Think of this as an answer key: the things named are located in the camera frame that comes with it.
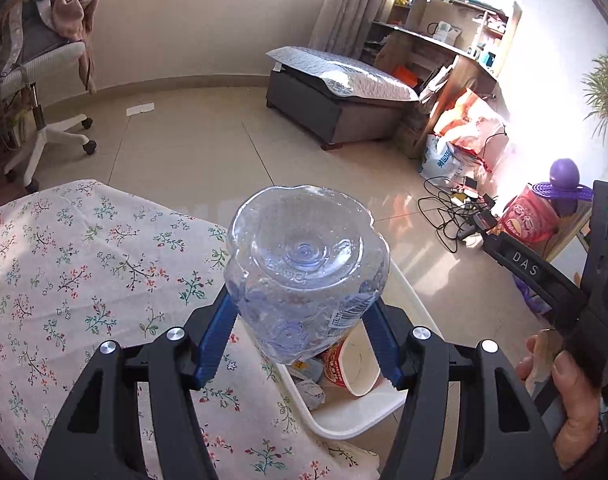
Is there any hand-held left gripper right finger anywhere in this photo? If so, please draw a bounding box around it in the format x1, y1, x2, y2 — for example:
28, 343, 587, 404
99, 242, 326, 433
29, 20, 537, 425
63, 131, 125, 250
361, 300, 559, 480

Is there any wooden desk shelf unit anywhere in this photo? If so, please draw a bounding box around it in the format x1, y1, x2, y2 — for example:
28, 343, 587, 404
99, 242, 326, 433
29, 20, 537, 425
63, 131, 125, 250
371, 0, 522, 161

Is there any person's right hand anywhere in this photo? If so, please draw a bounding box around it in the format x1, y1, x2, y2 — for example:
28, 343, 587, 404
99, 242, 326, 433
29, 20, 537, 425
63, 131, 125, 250
515, 332, 607, 472

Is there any tangle of black cables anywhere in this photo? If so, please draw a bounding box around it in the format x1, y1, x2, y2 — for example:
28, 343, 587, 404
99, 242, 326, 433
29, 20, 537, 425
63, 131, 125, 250
418, 180, 499, 256

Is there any grey ottoman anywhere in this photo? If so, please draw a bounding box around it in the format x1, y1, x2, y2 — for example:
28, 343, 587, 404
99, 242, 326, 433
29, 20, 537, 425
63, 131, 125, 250
265, 62, 415, 151

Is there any beige curtain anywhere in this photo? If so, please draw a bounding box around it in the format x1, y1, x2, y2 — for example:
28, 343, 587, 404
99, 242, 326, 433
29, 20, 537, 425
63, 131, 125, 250
309, 0, 402, 58

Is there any red paper cup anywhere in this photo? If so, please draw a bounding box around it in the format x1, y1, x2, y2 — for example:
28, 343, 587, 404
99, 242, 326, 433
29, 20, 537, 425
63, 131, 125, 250
323, 332, 385, 398

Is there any white plastic bin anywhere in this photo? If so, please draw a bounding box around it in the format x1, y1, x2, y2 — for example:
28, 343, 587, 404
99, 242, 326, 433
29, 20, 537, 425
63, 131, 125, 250
276, 257, 447, 441

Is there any pink cloth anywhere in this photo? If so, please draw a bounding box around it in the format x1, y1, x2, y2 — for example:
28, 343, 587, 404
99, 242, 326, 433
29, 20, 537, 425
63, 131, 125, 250
51, 0, 102, 41

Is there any purple plastic toy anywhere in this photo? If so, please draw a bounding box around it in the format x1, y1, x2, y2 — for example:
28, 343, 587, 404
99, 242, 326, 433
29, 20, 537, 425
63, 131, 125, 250
531, 157, 597, 216

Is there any floral tablecloth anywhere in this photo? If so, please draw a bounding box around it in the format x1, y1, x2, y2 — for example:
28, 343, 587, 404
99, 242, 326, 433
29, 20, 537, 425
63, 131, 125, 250
0, 178, 379, 480

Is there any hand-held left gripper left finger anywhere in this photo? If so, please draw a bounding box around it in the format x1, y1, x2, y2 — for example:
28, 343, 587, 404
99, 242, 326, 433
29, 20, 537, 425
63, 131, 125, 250
34, 285, 239, 480

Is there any white plastic bag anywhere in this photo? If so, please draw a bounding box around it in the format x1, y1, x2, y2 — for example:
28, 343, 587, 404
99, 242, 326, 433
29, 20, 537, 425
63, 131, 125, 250
420, 134, 467, 181

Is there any white desktop device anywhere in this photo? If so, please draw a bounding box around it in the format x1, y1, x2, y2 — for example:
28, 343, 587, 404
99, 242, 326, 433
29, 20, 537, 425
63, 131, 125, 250
431, 21, 462, 46

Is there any white grey office chair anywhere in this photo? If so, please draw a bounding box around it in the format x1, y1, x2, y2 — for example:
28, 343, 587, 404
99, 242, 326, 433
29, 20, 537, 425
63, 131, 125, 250
0, 10, 97, 193

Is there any red snack bag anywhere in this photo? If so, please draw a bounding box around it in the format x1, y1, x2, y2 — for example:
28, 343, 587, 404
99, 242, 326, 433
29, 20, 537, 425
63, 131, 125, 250
498, 184, 559, 246

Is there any tissue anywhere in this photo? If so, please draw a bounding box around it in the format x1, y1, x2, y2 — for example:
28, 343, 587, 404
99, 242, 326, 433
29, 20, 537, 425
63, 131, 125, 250
296, 377, 327, 411

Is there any clear plastic bottle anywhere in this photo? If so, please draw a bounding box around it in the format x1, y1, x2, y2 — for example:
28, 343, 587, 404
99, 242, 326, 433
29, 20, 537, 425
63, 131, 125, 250
223, 185, 391, 366

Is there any orange white bag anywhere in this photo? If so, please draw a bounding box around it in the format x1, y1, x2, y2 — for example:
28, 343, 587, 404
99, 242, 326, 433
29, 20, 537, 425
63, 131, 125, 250
434, 89, 507, 161

